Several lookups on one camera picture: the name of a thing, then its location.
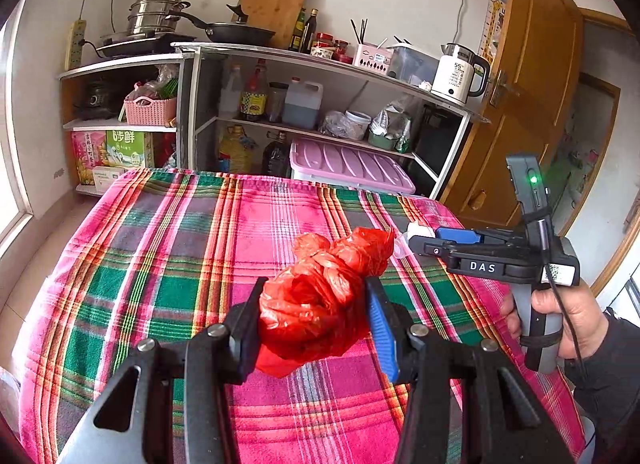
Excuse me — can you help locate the white plastic tub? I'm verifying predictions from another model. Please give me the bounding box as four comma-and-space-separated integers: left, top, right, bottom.
344, 110, 373, 141

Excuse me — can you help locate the red plastic bag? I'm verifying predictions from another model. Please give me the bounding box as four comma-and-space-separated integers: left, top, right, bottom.
255, 226, 397, 379

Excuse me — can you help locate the person's right hand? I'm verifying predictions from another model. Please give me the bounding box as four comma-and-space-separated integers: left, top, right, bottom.
500, 271, 609, 361

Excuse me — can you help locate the clear plastic bottle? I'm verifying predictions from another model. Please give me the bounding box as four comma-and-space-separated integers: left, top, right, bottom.
219, 64, 246, 120

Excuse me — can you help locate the person's right forearm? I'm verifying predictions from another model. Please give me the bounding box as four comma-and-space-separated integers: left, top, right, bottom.
564, 311, 640, 464

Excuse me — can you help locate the yellow power strip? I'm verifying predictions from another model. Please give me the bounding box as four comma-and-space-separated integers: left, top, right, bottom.
65, 19, 84, 71

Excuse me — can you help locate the translucent plastic jug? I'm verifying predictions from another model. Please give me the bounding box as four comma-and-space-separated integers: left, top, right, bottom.
281, 77, 325, 131

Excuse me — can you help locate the wooden door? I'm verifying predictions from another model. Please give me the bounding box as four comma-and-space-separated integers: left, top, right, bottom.
442, 0, 586, 231

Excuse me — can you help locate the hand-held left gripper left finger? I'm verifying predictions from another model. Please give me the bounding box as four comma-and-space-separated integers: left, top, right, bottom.
57, 276, 270, 464

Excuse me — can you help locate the green white packet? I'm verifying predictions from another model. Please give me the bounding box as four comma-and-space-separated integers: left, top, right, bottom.
395, 116, 414, 154

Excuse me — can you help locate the clear plastic container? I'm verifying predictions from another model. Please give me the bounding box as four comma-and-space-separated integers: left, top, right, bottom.
387, 44, 441, 88

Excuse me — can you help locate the yellow cooking oil bottle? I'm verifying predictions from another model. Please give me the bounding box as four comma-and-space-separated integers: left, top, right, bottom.
217, 125, 255, 175

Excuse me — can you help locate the floral cloth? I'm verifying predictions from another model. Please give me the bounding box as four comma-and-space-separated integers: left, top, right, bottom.
552, 89, 609, 236

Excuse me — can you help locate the bamboo cutting board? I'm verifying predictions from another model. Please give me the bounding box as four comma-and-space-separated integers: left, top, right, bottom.
231, 0, 313, 50

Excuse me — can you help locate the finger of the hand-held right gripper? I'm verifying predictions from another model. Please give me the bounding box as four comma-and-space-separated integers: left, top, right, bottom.
433, 225, 527, 247
407, 235, 483, 261

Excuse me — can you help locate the green glass bottle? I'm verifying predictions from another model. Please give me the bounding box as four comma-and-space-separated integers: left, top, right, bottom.
289, 8, 307, 52

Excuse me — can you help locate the black induction cooker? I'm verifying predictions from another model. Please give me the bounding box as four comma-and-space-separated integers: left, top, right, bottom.
96, 33, 199, 59

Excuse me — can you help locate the wall poster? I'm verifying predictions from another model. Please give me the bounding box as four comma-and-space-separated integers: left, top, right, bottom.
477, 0, 509, 63

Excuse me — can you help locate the white food bag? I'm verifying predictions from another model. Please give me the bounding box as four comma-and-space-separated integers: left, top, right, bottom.
372, 104, 414, 143

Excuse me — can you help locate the steel steamer pot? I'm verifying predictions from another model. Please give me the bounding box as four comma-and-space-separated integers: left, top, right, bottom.
126, 0, 192, 36

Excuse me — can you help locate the red capped sauce bottle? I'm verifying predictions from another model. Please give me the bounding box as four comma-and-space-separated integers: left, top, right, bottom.
238, 59, 269, 123

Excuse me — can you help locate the dark rice cooker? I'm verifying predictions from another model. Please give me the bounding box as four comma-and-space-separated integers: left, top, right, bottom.
75, 78, 119, 121

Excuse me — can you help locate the pink lidded storage box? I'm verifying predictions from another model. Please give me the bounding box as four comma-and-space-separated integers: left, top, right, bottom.
290, 138, 417, 196

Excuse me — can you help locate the dark glass jar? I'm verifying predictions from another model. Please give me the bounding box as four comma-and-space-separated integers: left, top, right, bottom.
266, 82, 290, 124

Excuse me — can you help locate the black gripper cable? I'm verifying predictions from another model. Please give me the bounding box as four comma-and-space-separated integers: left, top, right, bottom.
525, 209, 592, 385

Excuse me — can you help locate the blue white box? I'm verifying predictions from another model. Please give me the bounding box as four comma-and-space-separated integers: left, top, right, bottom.
91, 166, 129, 194

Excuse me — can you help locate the large dark bottle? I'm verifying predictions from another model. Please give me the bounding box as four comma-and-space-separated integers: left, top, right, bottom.
261, 131, 291, 178

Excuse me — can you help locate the window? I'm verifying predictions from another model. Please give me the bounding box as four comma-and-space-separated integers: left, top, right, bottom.
0, 14, 34, 245

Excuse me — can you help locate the dark sauce bottle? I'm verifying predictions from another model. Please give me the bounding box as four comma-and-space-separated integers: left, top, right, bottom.
301, 8, 320, 54

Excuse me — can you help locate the crumpled clear plastic bag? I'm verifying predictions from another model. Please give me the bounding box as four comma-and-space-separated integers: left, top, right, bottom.
320, 110, 354, 139

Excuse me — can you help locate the green white carton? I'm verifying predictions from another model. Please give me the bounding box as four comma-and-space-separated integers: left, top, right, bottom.
105, 129, 156, 170

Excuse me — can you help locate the black frying pan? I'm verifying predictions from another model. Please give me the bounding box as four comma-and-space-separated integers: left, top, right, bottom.
175, 4, 277, 45

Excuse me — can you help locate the pink carton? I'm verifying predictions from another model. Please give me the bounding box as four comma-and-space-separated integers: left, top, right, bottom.
71, 131, 109, 186

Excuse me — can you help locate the small white shelf rack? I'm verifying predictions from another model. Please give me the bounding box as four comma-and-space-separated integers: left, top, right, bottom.
56, 51, 196, 198

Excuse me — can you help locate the white plastic wrapper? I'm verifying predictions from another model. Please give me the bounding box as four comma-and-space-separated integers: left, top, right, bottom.
392, 222, 437, 258

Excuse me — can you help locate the brass door handle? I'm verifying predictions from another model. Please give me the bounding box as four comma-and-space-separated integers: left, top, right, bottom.
490, 69, 521, 108

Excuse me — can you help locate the large white shelf rack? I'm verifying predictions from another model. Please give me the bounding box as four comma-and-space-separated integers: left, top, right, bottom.
171, 41, 494, 201

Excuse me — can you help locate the pink utensil holder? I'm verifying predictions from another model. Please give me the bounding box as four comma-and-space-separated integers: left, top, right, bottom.
353, 43, 395, 76

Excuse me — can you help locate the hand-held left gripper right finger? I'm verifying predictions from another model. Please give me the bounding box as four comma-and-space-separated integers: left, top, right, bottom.
364, 276, 576, 464

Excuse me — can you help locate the pink plaid tablecloth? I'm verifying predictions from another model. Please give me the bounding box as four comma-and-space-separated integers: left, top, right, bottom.
12, 166, 587, 464

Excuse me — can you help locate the green bowl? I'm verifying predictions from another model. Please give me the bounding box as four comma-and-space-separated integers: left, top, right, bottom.
367, 130, 399, 151

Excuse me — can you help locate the white electric kettle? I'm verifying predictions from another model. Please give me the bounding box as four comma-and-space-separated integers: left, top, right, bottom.
431, 43, 491, 106

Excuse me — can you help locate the pink woven basket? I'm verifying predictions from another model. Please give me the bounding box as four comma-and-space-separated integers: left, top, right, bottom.
123, 96, 179, 127

